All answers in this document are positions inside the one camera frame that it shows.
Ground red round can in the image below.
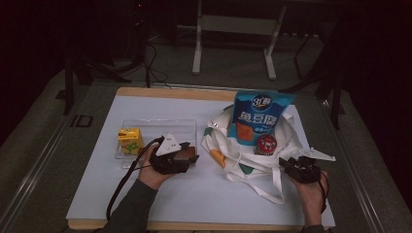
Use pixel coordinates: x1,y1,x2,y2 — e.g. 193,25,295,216
253,134,279,156

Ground blue snack bag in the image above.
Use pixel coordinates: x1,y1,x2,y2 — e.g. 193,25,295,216
226,90,296,146

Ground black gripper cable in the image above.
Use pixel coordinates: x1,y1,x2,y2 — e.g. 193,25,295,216
105,136,164,222
319,171,330,215

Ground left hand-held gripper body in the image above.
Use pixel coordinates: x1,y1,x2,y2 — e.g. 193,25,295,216
149,132,192,176

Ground person's right hand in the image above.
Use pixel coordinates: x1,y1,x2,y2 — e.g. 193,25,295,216
288,171,328,227

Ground white table mat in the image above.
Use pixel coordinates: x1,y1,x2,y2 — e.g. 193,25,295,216
66,95,336,227

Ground black tripod stand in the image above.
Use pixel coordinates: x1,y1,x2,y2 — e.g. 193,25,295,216
62,54,132,116

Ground person's left hand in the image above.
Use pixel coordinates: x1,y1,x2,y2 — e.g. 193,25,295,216
137,145,170,191

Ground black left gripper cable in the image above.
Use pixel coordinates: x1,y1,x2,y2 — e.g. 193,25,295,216
105,136,164,222

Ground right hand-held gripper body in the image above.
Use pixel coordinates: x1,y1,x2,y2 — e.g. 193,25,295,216
286,147,337,184

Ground white metal stand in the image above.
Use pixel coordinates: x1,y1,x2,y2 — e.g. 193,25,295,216
191,0,288,81

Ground black metal stand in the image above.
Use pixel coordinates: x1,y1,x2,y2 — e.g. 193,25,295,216
280,18,347,130

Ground clear plastic box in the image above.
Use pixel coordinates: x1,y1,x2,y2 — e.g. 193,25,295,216
115,118,198,170

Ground black floor cables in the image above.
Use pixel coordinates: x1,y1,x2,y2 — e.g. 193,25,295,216
142,42,171,89

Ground white tote bag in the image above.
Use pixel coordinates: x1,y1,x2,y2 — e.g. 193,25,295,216
200,105,309,205

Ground yellow drink carton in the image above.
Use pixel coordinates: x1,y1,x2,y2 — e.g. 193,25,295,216
117,127,145,155

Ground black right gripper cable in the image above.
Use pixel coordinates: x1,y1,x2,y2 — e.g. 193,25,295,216
319,171,330,215

